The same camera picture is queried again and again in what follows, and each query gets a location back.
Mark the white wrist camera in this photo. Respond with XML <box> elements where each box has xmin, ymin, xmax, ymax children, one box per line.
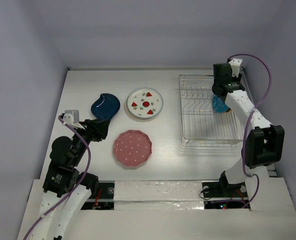
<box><xmin>228</xmin><ymin>57</ymin><xmax>243</xmax><ymax>78</ymax></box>
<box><xmin>60</xmin><ymin>110</ymin><xmax>83</xmax><ymax>128</ymax></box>

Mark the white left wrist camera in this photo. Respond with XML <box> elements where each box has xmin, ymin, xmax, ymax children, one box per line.
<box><xmin>60</xmin><ymin>110</ymin><xmax>83</xmax><ymax>128</ymax></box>

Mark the dark blue leaf-shaped plate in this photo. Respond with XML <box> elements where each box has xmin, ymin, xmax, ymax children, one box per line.
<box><xmin>90</xmin><ymin>93</ymin><xmax>120</xmax><ymax>120</ymax></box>

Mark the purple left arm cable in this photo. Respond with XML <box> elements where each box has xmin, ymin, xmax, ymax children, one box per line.
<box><xmin>22</xmin><ymin>116</ymin><xmax>91</xmax><ymax>240</ymax></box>

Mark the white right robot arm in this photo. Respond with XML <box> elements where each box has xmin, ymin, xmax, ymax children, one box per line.
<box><xmin>212</xmin><ymin>58</ymin><xmax>285</xmax><ymax>196</ymax></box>

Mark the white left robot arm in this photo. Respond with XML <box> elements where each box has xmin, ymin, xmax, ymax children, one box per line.
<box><xmin>24</xmin><ymin>113</ymin><xmax>110</xmax><ymax>240</ymax></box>

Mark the white watermelon pattern plate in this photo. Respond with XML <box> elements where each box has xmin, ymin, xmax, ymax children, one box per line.
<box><xmin>125</xmin><ymin>87</ymin><xmax>164</xmax><ymax>120</ymax></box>

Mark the metal wire dish rack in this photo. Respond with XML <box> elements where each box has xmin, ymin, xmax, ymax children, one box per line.
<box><xmin>179</xmin><ymin>74</ymin><xmax>244</xmax><ymax>147</ymax></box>

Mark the blue polka dot plate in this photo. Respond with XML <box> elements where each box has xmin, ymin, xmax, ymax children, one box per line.
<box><xmin>212</xmin><ymin>95</ymin><xmax>230</xmax><ymax>113</ymax></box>

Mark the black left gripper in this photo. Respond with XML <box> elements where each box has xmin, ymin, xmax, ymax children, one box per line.
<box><xmin>71</xmin><ymin>117</ymin><xmax>110</xmax><ymax>165</ymax></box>

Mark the white foil-covered front panel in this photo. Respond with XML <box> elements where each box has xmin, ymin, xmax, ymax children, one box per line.
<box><xmin>113</xmin><ymin>180</ymin><xmax>204</xmax><ymax>211</ymax></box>

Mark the pink polka dot plate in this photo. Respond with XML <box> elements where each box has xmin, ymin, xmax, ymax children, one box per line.
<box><xmin>113</xmin><ymin>129</ymin><xmax>152</xmax><ymax>168</ymax></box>

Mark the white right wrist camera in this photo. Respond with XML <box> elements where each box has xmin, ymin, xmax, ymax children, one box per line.
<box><xmin>228</xmin><ymin>57</ymin><xmax>243</xmax><ymax>78</ymax></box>

